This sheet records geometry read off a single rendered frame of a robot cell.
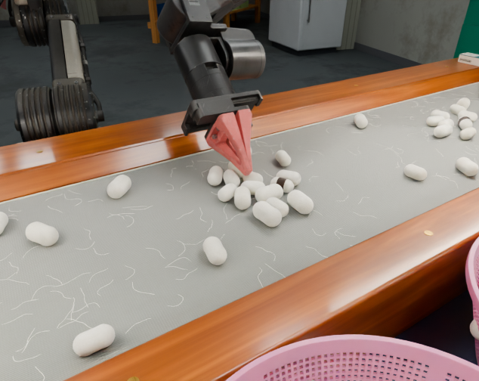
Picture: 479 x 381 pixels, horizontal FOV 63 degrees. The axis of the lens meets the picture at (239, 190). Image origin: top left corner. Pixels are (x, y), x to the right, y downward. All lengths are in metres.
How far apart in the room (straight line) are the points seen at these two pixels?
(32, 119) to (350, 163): 0.53
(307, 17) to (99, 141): 4.16
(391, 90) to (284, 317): 0.66
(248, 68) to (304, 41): 4.10
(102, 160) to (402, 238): 0.39
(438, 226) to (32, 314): 0.39
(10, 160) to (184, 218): 0.26
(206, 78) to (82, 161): 0.20
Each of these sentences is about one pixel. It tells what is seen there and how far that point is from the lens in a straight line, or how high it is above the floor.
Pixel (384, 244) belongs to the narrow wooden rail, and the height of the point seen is 0.77.
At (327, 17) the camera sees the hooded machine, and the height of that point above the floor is 0.39.
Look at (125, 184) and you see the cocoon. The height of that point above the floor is 0.76.
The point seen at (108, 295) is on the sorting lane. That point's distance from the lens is 0.38.
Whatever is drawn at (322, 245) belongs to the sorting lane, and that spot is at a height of 0.74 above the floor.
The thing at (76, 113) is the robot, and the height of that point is 0.76.
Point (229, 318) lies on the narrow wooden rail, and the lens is 0.31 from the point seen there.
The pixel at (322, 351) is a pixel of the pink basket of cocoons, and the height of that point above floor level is 0.76.
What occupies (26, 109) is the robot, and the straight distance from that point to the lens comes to 0.77.
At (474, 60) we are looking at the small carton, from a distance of 1.18.
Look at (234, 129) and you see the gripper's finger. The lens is 0.49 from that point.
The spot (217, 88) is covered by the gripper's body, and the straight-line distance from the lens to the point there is 0.52.
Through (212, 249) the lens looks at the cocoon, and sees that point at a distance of 0.38.
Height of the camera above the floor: 1.00
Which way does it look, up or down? 31 degrees down
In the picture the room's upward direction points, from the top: straight up
